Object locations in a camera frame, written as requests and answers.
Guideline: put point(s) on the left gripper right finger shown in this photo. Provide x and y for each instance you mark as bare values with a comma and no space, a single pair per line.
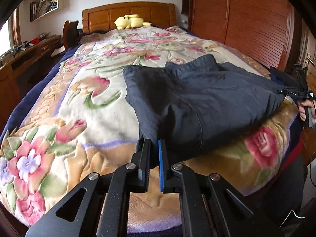
210,206

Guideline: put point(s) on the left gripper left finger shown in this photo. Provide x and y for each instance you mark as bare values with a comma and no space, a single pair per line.
98,205

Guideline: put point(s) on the black jacket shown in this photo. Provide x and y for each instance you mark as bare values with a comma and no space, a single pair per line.
196,106

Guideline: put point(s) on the person's right hand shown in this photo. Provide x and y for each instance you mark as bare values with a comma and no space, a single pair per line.
304,104

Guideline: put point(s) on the wooden louvered wardrobe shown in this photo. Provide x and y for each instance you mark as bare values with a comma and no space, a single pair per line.
272,32

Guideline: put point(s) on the floral fleece blanket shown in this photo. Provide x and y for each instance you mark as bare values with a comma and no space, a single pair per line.
77,121

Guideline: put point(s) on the long wooden desk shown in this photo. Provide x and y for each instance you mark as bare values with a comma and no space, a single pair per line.
23,72

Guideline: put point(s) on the wooden chair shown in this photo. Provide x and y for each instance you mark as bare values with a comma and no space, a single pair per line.
70,34

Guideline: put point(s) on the yellow plush toy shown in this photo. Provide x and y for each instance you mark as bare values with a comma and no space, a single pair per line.
130,21

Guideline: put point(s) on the red bowl on desk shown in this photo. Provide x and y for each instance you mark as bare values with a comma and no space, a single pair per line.
34,41

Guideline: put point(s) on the window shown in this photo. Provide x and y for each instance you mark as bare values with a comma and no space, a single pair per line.
10,32

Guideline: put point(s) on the white wall shelf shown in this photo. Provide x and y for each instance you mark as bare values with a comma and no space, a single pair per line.
47,1

